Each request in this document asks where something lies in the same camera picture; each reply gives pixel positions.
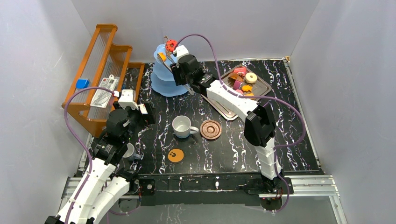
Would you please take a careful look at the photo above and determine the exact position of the round orange cookie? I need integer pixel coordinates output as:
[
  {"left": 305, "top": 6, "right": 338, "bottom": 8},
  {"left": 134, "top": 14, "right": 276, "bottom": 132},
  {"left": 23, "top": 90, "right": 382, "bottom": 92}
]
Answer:
[{"left": 240, "top": 85, "right": 253, "bottom": 92}]

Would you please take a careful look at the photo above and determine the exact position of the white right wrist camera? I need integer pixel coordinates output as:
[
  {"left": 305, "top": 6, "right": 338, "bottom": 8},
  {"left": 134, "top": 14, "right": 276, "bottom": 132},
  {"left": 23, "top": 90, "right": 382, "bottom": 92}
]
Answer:
[{"left": 172, "top": 45, "right": 189, "bottom": 62}]

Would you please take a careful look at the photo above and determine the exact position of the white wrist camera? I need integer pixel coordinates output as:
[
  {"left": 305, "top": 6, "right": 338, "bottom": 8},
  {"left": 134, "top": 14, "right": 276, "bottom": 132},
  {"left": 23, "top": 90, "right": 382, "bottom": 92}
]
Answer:
[
  {"left": 172, "top": 45, "right": 189, "bottom": 62},
  {"left": 118, "top": 89, "right": 138, "bottom": 110}
]

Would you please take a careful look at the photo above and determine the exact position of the blue three-tier cake stand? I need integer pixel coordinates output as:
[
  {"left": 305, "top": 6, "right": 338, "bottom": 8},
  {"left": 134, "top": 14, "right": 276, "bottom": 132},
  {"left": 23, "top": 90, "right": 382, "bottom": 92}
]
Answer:
[{"left": 150, "top": 36, "right": 194, "bottom": 97}]

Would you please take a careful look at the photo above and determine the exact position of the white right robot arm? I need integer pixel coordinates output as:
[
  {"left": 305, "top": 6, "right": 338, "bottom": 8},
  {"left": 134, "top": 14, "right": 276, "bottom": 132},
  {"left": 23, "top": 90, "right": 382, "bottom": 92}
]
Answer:
[{"left": 170, "top": 54, "right": 282, "bottom": 193}]

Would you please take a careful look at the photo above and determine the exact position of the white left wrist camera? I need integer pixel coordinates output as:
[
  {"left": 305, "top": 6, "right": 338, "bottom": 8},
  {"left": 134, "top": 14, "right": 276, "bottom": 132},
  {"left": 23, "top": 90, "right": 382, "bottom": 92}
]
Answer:
[{"left": 118, "top": 89, "right": 138, "bottom": 110}]

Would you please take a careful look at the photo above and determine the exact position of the blue eraser block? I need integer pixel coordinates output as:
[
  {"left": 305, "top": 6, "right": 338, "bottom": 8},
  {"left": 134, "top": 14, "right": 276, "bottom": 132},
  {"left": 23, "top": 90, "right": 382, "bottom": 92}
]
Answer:
[{"left": 75, "top": 79, "right": 90, "bottom": 89}]

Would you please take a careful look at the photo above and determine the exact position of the clear ruler set package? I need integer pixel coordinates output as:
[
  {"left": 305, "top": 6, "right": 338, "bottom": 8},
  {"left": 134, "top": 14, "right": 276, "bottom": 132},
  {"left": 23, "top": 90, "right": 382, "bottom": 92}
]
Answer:
[{"left": 90, "top": 74, "right": 119, "bottom": 108}]

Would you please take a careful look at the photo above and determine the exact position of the orange round coaster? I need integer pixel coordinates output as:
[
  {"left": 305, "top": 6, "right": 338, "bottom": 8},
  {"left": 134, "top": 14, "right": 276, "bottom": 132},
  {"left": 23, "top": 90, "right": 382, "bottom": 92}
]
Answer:
[{"left": 167, "top": 148, "right": 184, "bottom": 163}]

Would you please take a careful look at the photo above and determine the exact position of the orange fish-shaped cookie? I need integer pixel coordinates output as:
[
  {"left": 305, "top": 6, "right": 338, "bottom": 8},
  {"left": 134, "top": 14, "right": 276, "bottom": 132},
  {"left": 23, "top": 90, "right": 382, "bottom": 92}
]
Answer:
[{"left": 157, "top": 52, "right": 167, "bottom": 62}]

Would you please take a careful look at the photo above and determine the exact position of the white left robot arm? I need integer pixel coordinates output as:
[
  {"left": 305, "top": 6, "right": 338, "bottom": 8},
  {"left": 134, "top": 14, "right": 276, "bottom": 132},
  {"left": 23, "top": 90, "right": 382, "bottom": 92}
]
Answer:
[{"left": 45, "top": 101, "right": 156, "bottom": 224}]

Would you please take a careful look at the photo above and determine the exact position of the cream white donut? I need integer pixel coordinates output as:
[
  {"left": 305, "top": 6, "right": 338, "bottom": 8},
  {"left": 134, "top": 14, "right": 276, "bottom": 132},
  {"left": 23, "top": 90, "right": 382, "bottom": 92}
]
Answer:
[{"left": 244, "top": 72, "right": 258, "bottom": 84}]

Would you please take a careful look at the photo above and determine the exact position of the brown croissant pastry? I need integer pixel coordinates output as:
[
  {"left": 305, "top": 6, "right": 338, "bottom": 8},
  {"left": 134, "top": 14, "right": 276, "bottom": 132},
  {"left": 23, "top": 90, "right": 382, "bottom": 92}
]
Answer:
[{"left": 228, "top": 72, "right": 244, "bottom": 82}]

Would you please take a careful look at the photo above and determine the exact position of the silver metal tray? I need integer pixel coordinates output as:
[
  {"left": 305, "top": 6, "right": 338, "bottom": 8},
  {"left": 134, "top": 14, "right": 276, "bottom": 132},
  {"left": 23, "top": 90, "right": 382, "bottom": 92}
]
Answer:
[{"left": 203, "top": 64, "right": 271, "bottom": 121}]

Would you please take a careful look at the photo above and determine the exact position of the orange wooden tiered rack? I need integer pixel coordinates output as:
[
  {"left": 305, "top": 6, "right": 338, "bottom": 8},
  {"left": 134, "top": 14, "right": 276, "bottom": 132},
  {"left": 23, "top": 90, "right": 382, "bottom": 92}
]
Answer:
[{"left": 65, "top": 24, "right": 145, "bottom": 137}]

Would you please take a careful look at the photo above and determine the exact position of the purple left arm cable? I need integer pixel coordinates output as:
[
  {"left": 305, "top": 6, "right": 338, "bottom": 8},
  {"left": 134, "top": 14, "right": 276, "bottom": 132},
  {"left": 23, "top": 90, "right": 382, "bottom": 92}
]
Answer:
[{"left": 63, "top": 87, "right": 121, "bottom": 224}]

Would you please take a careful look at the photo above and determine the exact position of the brown wooden saucer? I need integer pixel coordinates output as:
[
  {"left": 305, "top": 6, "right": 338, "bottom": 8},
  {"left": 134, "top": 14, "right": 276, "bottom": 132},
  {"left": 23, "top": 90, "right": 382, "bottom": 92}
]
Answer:
[{"left": 200, "top": 120, "right": 222, "bottom": 140}]

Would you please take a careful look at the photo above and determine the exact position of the white ceramic mug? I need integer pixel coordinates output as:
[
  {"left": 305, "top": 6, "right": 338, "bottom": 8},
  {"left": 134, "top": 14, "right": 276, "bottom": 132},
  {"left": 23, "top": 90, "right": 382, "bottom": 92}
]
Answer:
[{"left": 172, "top": 116, "right": 199, "bottom": 139}]

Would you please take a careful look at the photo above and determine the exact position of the magenta pink roll cake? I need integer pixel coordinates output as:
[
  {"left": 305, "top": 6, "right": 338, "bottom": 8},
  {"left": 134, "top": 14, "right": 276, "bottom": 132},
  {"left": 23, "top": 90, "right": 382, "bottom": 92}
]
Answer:
[{"left": 233, "top": 80, "right": 244, "bottom": 90}]

